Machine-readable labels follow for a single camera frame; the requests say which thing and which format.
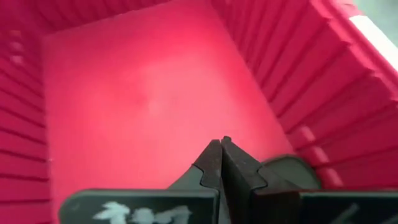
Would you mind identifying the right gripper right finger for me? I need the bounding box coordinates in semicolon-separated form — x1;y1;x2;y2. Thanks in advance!
220;135;398;224

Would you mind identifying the long white tape strip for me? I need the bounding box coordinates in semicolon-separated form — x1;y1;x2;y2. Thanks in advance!
348;14;398;74

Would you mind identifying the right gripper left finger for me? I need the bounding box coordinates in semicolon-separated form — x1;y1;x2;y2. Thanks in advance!
58;139;223;224

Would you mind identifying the red plastic ribbed bin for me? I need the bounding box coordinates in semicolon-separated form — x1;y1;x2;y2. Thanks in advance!
0;0;398;224

